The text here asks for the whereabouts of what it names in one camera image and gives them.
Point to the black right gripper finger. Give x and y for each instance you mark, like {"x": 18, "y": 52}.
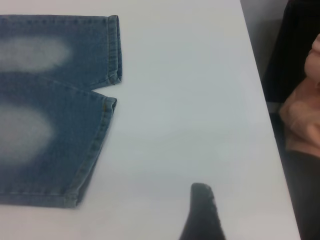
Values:
{"x": 202, "y": 217}

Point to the blue denim shorts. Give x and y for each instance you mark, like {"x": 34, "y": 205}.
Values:
{"x": 75, "y": 125}

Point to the bystander pink hand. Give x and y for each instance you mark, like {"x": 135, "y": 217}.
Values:
{"x": 313, "y": 62}

